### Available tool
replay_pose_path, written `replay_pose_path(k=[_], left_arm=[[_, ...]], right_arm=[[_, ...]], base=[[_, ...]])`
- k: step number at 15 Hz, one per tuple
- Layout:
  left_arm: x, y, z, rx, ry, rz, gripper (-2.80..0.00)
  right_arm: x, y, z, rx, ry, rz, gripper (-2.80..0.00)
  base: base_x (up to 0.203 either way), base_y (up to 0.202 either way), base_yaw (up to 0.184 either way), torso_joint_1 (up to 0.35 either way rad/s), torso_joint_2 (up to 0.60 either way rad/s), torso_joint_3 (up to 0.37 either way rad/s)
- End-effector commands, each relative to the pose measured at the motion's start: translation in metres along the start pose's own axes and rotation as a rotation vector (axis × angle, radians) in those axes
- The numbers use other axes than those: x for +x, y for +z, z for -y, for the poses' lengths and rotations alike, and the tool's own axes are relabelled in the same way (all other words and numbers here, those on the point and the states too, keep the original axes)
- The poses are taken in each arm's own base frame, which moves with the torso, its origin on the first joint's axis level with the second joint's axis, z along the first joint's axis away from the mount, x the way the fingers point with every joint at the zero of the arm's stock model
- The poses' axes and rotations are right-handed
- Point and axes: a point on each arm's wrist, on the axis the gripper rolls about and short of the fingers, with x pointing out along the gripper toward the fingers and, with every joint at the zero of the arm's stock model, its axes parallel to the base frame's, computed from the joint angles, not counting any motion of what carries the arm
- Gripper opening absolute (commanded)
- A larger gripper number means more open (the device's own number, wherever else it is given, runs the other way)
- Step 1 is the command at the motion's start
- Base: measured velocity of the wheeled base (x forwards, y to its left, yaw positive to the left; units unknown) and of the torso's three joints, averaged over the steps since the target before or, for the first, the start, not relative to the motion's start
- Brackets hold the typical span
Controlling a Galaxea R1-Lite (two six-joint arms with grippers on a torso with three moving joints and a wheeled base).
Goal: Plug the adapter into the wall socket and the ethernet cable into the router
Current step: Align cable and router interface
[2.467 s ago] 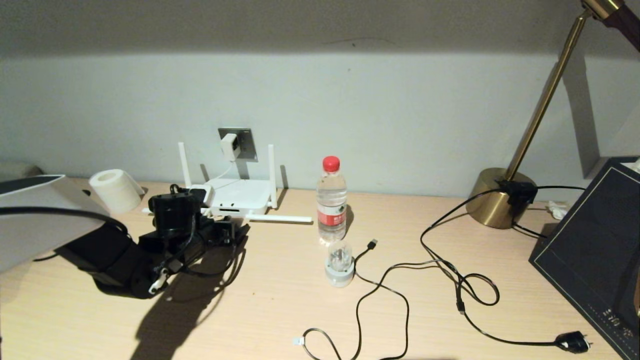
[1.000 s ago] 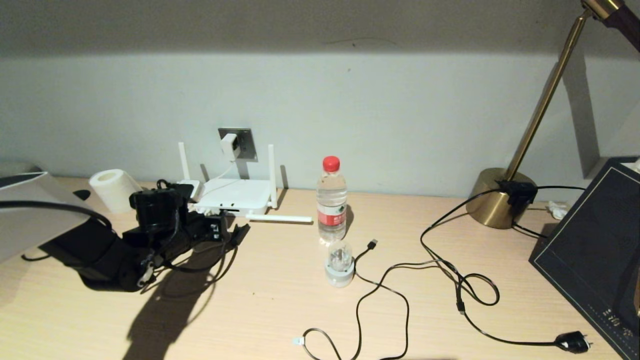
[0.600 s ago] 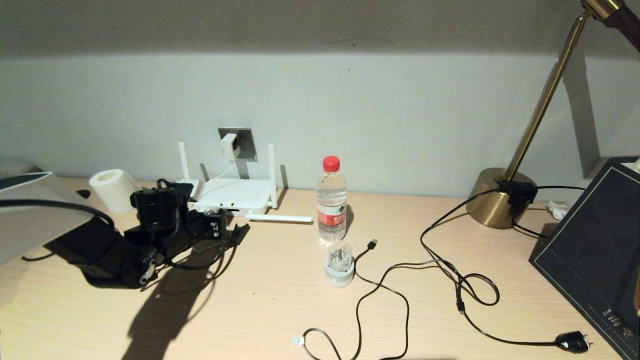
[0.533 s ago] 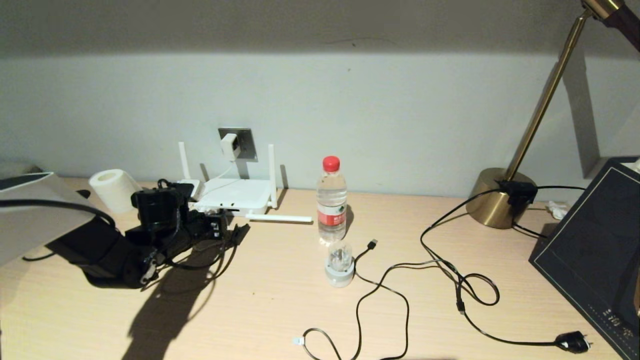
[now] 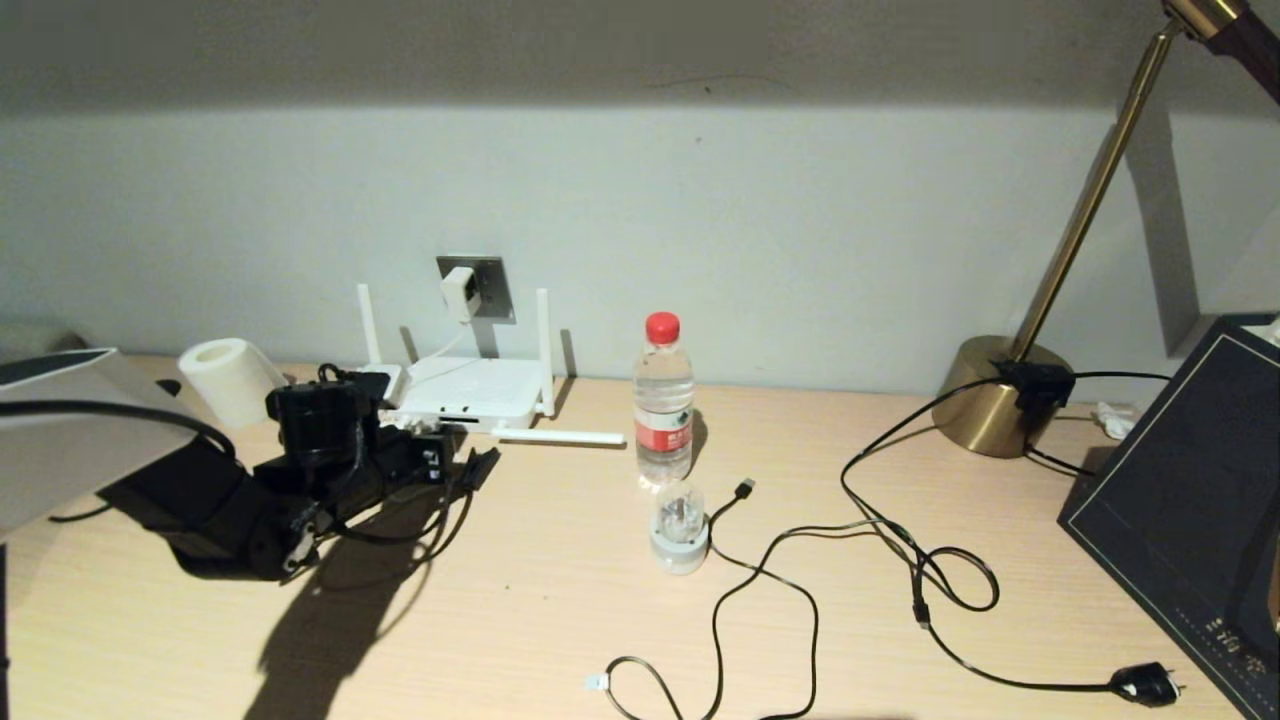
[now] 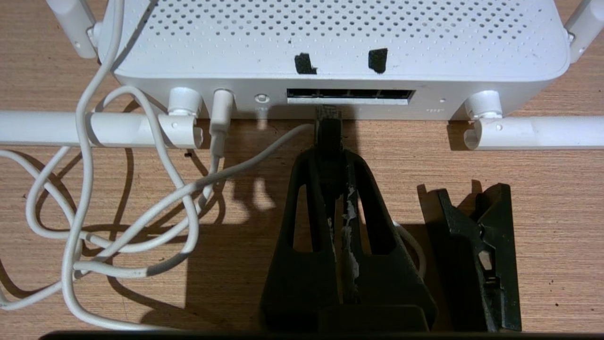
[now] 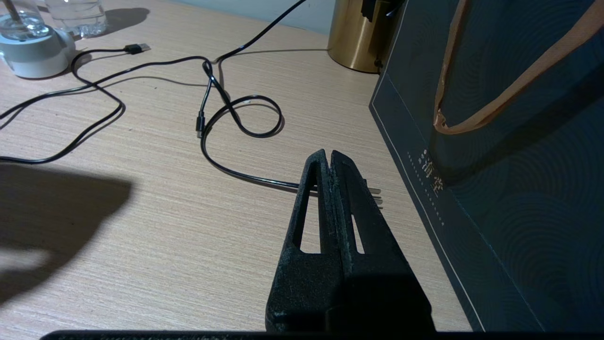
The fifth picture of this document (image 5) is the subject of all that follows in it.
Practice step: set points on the crumpled white tissue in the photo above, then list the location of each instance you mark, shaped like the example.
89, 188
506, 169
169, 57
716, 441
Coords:
1112, 420

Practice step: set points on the small white clear humidifier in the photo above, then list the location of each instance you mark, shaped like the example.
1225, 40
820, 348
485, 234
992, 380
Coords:
680, 545

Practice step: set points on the brass desk lamp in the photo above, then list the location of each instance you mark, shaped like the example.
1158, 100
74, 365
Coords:
985, 410

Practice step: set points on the water bottle red cap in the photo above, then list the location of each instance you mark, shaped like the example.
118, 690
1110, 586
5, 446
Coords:
663, 410

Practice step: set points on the white router with antennas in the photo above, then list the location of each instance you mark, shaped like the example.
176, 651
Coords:
490, 395

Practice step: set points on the grey wall socket plate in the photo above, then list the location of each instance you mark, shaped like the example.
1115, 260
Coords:
495, 290

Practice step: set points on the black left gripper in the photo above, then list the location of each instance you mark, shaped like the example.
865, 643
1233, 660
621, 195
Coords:
420, 460

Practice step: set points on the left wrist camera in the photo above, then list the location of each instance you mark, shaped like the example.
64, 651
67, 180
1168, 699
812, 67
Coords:
372, 385

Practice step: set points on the small black stand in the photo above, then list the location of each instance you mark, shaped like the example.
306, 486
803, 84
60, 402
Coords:
485, 465

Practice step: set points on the white toilet paper roll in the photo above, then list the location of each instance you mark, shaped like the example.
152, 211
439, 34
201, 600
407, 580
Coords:
230, 380

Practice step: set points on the black box with gold trim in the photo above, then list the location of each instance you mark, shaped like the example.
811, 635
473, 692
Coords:
1180, 480

